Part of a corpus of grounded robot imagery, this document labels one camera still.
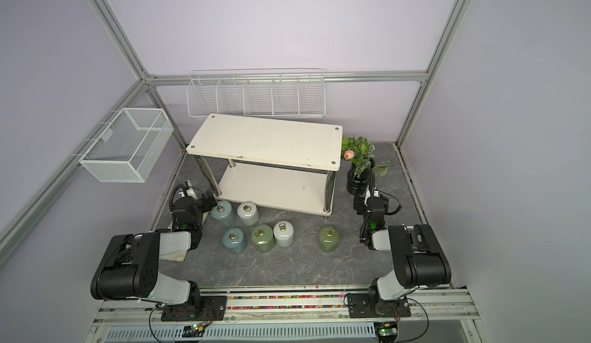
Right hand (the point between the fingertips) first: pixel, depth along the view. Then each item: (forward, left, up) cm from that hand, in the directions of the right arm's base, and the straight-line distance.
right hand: (371, 193), depth 94 cm
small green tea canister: (-19, +19, +1) cm, 27 cm away
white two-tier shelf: (-6, +35, +26) cm, 44 cm away
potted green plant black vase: (+5, +8, +20) cm, 23 cm away
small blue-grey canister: (-9, +59, +1) cm, 59 cm away
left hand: (-1, +70, +2) cm, 70 cm away
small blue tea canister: (-20, +53, 0) cm, 56 cm away
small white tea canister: (-9, +50, 0) cm, 50 cm away
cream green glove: (-27, +65, +15) cm, 72 cm away
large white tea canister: (-17, +35, 0) cm, 39 cm away
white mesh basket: (+8, +92, +20) cm, 95 cm away
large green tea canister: (-19, +43, +1) cm, 47 cm away
